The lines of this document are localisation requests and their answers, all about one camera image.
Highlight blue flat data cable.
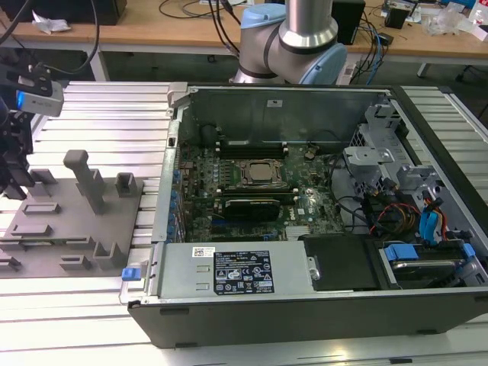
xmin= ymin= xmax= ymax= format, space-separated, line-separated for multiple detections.
xmin=419 ymin=194 xmax=447 ymax=245

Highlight RAM slot white clips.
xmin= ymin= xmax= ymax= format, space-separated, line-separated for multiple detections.
xmin=217 ymin=148 xmax=287 ymax=155
xmin=217 ymin=139 xmax=287 ymax=146
xmin=217 ymin=194 xmax=300 ymax=204
xmin=216 ymin=188 xmax=298 ymax=194

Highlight silver CPU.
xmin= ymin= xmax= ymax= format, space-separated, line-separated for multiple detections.
xmin=249 ymin=162 xmax=279 ymax=180

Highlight green Dell motherboard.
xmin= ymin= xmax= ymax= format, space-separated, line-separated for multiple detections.
xmin=177 ymin=143 xmax=346 ymax=243

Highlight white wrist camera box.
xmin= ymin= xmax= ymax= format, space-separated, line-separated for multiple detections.
xmin=17 ymin=64 xmax=64 ymax=117

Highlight crumpled clear plastic bag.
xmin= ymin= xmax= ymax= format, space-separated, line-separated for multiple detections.
xmin=421 ymin=3 xmax=477 ymax=37

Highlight black open PC case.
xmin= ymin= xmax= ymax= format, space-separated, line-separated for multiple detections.
xmin=120 ymin=82 xmax=488 ymax=350

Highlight silver metal drive cage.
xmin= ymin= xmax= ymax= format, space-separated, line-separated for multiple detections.
xmin=342 ymin=102 xmax=447 ymax=214

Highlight wooden desk white frame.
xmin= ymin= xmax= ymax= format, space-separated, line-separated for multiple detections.
xmin=354 ymin=14 xmax=488 ymax=77
xmin=0 ymin=21 xmax=245 ymax=83

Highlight crumpled white paper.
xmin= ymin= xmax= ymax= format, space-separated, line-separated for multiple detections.
xmin=32 ymin=10 xmax=72 ymax=34

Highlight white power strip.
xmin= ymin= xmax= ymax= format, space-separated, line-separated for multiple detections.
xmin=335 ymin=60 xmax=358 ymax=84

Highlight black drive bay cover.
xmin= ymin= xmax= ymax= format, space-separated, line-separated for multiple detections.
xmin=300 ymin=234 xmax=378 ymax=293

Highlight black tower box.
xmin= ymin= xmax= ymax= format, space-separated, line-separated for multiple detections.
xmin=332 ymin=0 xmax=367 ymax=47

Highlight thin blue cable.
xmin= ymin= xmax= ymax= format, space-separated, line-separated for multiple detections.
xmin=368 ymin=28 xmax=385 ymax=85

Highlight green RAM stick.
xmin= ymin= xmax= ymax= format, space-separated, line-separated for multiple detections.
xmin=17 ymin=238 xmax=88 ymax=246

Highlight black Nvidia graphics card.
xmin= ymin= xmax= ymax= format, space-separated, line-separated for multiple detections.
xmin=223 ymin=197 xmax=280 ymax=222

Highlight large black equipment box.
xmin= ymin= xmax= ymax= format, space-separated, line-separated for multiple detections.
xmin=7 ymin=0 xmax=129 ymax=26

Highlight small black box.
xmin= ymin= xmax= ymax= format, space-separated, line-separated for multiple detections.
xmin=384 ymin=5 xmax=412 ymax=30

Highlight red yellow wire bundle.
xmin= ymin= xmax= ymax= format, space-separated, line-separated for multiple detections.
xmin=371 ymin=204 xmax=420 ymax=233

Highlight white red carton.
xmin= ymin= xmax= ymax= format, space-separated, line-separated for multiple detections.
xmin=467 ymin=0 xmax=488 ymax=42

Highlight hard disk in blue carrier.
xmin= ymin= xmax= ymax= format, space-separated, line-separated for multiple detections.
xmin=380 ymin=243 xmax=476 ymax=289

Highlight grey plastic parts rack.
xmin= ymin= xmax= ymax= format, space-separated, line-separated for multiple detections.
xmin=0 ymin=149 xmax=145 ymax=278

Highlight silver power supply unit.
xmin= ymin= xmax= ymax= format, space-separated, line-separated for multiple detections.
xmin=150 ymin=242 xmax=308 ymax=306

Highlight RAM slot black clips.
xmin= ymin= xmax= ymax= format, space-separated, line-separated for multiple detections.
xmin=217 ymin=185 xmax=297 ymax=191
xmin=217 ymin=191 xmax=299 ymax=198
xmin=217 ymin=152 xmax=287 ymax=160
xmin=217 ymin=143 xmax=287 ymax=150

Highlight black camera cable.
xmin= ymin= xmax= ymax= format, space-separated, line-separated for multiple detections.
xmin=37 ymin=0 xmax=101 ymax=75

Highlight silver finned heat sink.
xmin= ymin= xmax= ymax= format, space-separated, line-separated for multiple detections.
xmin=285 ymin=226 xmax=310 ymax=241

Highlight metal CPU socket cover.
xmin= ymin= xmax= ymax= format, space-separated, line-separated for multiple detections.
xmin=238 ymin=158 xmax=287 ymax=188

